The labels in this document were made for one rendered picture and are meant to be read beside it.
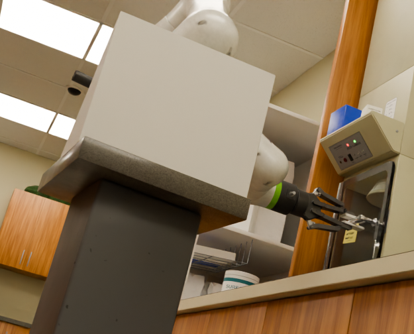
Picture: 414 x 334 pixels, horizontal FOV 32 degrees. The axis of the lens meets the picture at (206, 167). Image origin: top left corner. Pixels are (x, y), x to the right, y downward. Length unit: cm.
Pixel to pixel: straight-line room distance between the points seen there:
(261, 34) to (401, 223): 224
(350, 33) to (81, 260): 172
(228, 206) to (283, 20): 281
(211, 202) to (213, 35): 40
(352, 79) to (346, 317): 123
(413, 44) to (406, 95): 18
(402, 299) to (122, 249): 55
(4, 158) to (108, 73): 628
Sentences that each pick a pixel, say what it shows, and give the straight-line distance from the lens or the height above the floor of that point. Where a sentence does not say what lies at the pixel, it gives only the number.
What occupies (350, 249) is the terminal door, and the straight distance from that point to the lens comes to 224.
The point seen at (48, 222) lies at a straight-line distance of 711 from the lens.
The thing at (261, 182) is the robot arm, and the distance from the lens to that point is 192.
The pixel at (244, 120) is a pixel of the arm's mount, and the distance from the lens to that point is 135.
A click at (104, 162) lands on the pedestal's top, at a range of 120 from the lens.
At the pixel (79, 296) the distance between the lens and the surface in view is 123.
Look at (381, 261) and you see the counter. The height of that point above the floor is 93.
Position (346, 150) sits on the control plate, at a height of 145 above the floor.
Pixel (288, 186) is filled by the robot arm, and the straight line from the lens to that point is 206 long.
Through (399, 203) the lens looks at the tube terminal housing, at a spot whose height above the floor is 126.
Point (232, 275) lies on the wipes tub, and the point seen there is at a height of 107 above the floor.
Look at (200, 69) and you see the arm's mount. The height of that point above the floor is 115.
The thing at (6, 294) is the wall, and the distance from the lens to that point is 733.
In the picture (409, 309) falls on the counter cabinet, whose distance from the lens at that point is 142.
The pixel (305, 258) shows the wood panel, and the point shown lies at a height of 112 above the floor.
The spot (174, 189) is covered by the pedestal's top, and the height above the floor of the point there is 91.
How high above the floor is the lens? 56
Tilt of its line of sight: 19 degrees up
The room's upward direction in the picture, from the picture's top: 15 degrees clockwise
